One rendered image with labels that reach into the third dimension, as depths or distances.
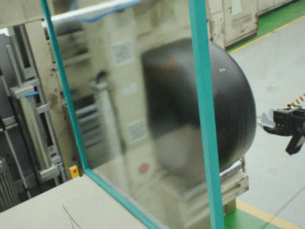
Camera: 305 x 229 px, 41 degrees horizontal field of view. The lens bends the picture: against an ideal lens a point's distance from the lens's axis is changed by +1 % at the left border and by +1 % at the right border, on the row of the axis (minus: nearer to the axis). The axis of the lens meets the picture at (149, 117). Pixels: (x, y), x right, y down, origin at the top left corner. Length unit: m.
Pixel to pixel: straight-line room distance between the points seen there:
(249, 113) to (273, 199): 1.63
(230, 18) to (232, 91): 4.87
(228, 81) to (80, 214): 0.73
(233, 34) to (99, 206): 5.54
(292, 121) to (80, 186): 0.67
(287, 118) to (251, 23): 5.50
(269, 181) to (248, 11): 3.88
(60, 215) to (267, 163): 2.60
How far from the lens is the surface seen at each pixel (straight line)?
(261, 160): 3.49
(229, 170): 1.72
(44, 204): 1.09
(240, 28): 6.54
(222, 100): 1.42
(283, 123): 1.32
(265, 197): 3.08
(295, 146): 1.35
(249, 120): 1.51
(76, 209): 1.03
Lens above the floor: 1.86
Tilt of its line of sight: 25 degrees down
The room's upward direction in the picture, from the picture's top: 9 degrees counter-clockwise
